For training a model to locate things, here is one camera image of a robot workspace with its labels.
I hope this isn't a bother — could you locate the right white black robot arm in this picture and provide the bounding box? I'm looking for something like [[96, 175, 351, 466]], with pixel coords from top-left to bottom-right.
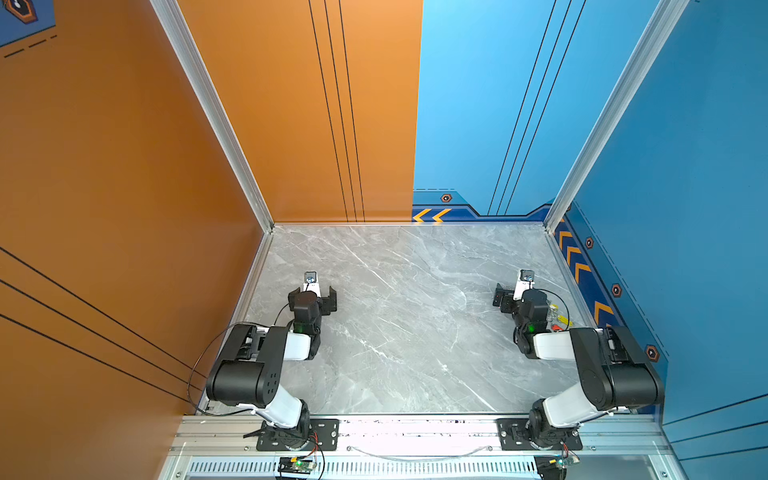
[[492, 283, 664, 450]]

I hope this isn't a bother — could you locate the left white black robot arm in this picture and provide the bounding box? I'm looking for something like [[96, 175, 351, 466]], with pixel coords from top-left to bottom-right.
[[206, 283, 338, 450]]

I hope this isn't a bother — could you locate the left green circuit board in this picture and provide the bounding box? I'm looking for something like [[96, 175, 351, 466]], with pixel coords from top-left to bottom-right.
[[277, 457, 317, 479]]

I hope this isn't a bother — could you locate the green circuit board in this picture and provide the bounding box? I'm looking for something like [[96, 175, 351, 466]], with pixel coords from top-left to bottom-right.
[[534, 455, 581, 480], [277, 457, 317, 479]]

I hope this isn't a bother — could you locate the right green circuit board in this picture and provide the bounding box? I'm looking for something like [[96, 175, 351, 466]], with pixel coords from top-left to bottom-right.
[[534, 455, 581, 480]]

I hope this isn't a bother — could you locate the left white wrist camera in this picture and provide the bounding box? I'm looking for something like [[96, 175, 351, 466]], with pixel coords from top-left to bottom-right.
[[301, 271, 322, 298]]

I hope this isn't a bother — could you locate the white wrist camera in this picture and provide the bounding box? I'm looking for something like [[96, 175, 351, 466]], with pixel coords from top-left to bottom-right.
[[513, 269, 535, 301], [301, 271, 322, 298]]

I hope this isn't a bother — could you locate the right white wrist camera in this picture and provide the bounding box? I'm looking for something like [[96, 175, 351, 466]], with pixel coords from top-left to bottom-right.
[[513, 269, 535, 301]]

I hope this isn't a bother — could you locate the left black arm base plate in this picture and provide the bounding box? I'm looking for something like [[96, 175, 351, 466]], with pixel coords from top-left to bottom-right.
[[256, 417, 340, 452]]

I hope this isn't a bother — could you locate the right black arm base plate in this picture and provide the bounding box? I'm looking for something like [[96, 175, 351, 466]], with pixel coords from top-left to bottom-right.
[[495, 417, 583, 451]]

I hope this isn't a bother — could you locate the aluminium front rail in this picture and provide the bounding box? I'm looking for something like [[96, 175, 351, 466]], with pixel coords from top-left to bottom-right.
[[168, 414, 673, 457]]

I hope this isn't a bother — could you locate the white slotted cable duct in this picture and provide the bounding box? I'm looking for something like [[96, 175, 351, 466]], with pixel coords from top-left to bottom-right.
[[180, 456, 540, 479]]

